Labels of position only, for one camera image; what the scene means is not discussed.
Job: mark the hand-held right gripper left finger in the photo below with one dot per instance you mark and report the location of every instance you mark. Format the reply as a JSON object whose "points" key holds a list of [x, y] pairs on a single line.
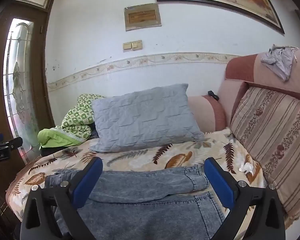
{"points": [[87, 185]]}

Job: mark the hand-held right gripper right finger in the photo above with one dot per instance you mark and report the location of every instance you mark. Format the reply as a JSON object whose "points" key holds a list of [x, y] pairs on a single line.
{"points": [[220, 185]]}

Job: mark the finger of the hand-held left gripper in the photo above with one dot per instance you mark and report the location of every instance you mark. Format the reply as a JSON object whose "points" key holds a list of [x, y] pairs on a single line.
{"points": [[7, 143]]}

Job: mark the grey-blue denim pants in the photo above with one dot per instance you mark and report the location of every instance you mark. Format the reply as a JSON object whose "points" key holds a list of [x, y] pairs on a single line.
{"points": [[145, 187]]}

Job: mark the crumpled white tissue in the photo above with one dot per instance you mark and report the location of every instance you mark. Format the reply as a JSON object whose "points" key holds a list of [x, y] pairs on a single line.
{"points": [[247, 167]]}

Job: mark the leaf-print beige blanket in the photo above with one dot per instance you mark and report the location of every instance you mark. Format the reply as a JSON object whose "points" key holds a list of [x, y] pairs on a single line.
{"points": [[140, 156]]}

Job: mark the green patterned quilt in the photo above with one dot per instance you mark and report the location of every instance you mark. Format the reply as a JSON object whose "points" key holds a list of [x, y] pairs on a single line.
{"points": [[77, 120]]}

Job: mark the striped floral cushion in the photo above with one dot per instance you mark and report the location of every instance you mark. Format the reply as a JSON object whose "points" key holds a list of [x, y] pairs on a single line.
{"points": [[272, 135]]}

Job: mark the grey quilted pillow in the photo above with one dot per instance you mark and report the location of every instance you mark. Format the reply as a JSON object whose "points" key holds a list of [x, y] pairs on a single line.
{"points": [[145, 120]]}

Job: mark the small black object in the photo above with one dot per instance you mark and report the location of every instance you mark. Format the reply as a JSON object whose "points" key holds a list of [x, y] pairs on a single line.
{"points": [[212, 94]]}

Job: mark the pink and red sofa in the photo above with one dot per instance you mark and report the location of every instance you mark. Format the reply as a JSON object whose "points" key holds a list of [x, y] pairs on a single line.
{"points": [[230, 92]]}

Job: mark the floral wallpaper border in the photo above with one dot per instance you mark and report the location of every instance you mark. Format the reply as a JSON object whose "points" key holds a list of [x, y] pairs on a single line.
{"points": [[140, 61]]}

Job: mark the grey crumpled garment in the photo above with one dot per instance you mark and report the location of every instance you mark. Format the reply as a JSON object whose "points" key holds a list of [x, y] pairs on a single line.
{"points": [[280, 62]]}

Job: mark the beige light switch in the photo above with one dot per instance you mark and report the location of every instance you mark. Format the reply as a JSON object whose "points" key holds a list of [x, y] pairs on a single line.
{"points": [[137, 45], [127, 46]]}

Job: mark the framed wall plaque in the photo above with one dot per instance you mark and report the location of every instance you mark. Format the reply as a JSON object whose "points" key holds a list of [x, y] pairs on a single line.
{"points": [[142, 16]]}

